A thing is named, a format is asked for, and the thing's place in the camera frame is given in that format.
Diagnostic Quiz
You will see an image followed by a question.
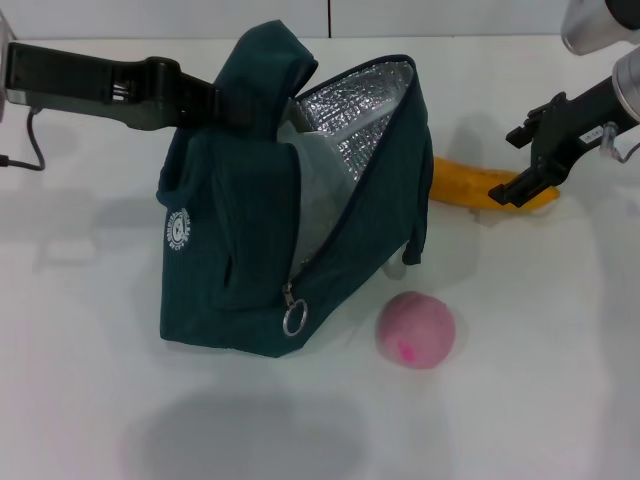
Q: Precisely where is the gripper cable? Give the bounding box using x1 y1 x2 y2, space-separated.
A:
0 107 46 172
597 122 640 164

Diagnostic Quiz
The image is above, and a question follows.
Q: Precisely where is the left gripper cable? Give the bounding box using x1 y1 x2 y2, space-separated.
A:
0 107 46 172

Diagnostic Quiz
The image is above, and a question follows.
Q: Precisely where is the pink peach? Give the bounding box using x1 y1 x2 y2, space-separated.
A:
375 290 457 370

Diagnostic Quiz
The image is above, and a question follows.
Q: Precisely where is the dark teal insulated lunch bag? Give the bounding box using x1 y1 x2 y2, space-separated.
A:
155 19 435 359

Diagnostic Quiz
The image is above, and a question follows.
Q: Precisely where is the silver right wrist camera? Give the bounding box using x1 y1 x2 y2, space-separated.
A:
559 0 640 55

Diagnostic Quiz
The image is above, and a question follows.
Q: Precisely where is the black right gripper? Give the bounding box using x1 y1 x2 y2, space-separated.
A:
488 74 626 209

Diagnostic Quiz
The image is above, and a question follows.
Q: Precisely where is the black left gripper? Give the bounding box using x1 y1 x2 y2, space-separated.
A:
8 42 249 134

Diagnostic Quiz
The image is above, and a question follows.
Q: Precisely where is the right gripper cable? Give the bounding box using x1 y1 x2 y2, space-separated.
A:
597 122 640 164

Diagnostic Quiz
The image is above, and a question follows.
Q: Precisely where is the yellow banana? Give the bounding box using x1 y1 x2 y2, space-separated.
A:
430 155 560 214

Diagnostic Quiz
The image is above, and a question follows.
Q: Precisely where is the clear food container blue seal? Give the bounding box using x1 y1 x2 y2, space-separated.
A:
277 122 361 271

